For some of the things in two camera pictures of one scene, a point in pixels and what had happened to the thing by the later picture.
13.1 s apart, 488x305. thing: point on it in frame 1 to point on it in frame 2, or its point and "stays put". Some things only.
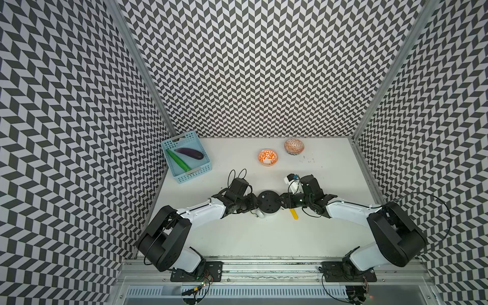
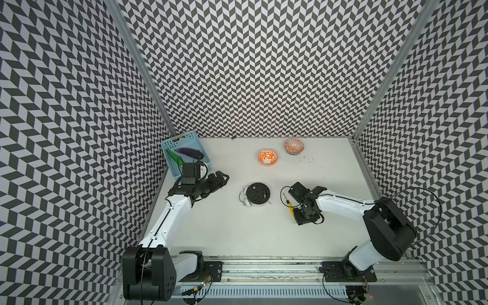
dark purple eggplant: [190, 152] stays put
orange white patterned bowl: [267, 157] stays put
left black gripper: [253, 203] to [215, 184]
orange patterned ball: [293, 147] stays put
